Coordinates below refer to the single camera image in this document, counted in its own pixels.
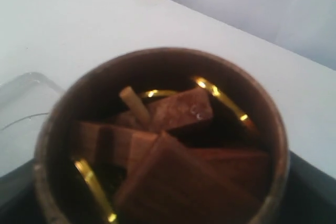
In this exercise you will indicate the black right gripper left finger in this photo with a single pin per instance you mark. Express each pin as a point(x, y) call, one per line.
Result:
point(18, 200)

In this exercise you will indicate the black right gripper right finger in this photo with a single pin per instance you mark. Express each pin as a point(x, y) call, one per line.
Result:
point(309, 196)

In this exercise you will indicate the brown wooden cup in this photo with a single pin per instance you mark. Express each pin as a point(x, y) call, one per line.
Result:
point(93, 96)

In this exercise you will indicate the wooden blocks and gold rings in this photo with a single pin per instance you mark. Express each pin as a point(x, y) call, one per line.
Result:
point(183, 155)

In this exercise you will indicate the clear plastic tray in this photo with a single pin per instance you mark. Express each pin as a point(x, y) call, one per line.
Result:
point(27, 95)

